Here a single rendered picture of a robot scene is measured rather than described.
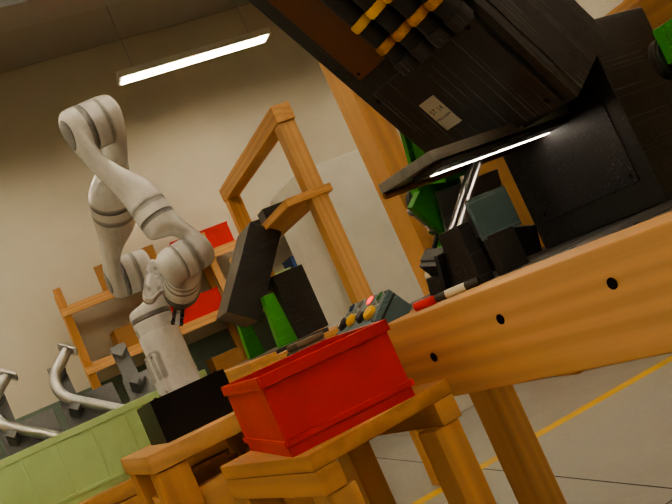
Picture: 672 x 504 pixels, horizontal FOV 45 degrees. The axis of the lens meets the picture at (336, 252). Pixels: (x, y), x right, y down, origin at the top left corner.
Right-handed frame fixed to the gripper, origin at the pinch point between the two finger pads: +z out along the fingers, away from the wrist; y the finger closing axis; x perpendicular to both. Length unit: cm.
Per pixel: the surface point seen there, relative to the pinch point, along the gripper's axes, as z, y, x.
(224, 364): 613, 131, -50
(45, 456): 35, -30, 27
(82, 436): 35.2, -24.7, 19.1
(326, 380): -62, -27, -22
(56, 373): 59, -5, 31
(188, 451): -4.5, -31.2, -5.4
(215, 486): -0.7, -37.3, -11.7
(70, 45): 581, 444, 145
